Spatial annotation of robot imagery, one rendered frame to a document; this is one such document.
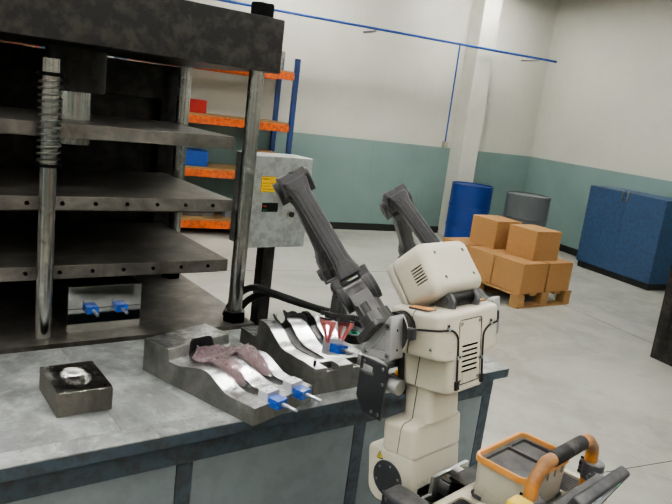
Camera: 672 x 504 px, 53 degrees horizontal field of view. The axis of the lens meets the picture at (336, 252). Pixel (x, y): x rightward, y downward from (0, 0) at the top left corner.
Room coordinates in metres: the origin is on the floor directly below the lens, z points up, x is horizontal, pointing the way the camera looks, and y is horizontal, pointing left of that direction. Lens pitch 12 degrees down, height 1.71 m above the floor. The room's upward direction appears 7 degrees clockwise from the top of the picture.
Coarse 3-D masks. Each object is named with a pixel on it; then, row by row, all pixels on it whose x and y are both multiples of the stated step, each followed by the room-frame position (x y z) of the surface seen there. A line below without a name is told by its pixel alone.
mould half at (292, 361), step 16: (272, 320) 2.32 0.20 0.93; (288, 320) 2.34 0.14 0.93; (304, 320) 2.37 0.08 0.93; (240, 336) 2.42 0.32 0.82; (256, 336) 2.32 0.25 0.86; (272, 336) 2.24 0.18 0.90; (304, 336) 2.29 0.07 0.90; (336, 336) 2.35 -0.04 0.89; (272, 352) 2.23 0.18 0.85; (288, 352) 2.15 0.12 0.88; (320, 352) 2.18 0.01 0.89; (288, 368) 2.14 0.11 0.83; (304, 368) 2.07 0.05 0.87; (320, 368) 2.03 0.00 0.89; (352, 368) 2.11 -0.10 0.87; (320, 384) 2.04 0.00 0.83; (336, 384) 2.08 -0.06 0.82; (352, 384) 2.12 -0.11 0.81
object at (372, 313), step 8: (368, 304) 1.64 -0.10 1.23; (376, 304) 1.64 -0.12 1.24; (360, 312) 1.65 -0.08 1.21; (368, 312) 1.63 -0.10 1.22; (376, 312) 1.62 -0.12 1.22; (384, 312) 1.62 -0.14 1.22; (360, 320) 1.63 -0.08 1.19; (368, 320) 1.62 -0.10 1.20; (376, 320) 1.58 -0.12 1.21; (384, 320) 1.60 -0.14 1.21; (368, 328) 1.59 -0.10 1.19; (376, 328) 1.59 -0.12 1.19; (360, 336) 1.60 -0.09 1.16; (368, 336) 1.61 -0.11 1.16
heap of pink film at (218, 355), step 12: (204, 348) 2.06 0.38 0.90; (216, 348) 2.08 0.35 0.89; (228, 348) 2.08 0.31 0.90; (240, 348) 2.05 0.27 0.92; (252, 348) 2.05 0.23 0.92; (192, 360) 2.01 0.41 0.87; (204, 360) 1.96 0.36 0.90; (216, 360) 1.94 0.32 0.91; (228, 360) 1.94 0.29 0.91; (252, 360) 2.00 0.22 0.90; (264, 360) 2.03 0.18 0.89; (228, 372) 1.91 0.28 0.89; (240, 372) 1.93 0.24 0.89; (264, 372) 1.99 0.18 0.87; (240, 384) 1.89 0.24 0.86
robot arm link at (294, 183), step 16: (288, 176) 1.82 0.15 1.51; (304, 176) 1.83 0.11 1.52; (288, 192) 1.83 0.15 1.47; (304, 192) 1.80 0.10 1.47; (304, 208) 1.79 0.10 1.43; (320, 208) 1.79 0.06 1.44; (320, 224) 1.77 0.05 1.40; (320, 240) 1.76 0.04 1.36; (336, 240) 1.75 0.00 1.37; (336, 256) 1.73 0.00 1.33; (336, 272) 1.72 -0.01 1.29; (352, 272) 1.72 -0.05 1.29; (368, 272) 1.72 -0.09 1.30; (336, 288) 1.71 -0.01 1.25; (368, 288) 1.69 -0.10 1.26
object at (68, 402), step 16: (48, 368) 1.82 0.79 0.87; (64, 368) 1.84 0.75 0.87; (80, 368) 1.85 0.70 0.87; (96, 368) 1.87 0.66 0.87; (48, 384) 1.75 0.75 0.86; (64, 384) 1.73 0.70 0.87; (80, 384) 1.80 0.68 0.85; (96, 384) 1.76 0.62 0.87; (48, 400) 1.74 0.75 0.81; (64, 400) 1.68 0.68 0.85; (80, 400) 1.71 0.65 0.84; (96, 400) 1.73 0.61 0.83; (64, 416) 1.68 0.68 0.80
